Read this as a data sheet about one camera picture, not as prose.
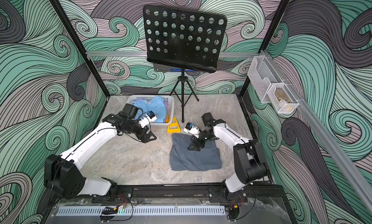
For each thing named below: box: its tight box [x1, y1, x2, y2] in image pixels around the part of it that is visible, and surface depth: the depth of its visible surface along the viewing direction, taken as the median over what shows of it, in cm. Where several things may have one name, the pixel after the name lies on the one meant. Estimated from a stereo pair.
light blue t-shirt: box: [132, 96, 167, 123], surface depth 106 cm
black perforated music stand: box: [142, 4, 228, 124], surface depth 68 cm
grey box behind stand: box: [153, 62, 197, 72], surface depth 79 cm
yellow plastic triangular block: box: [167, 116, 182, 134], surface depth 102 cm
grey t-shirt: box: [169, 133, 223, 172], surface depth 85 cm
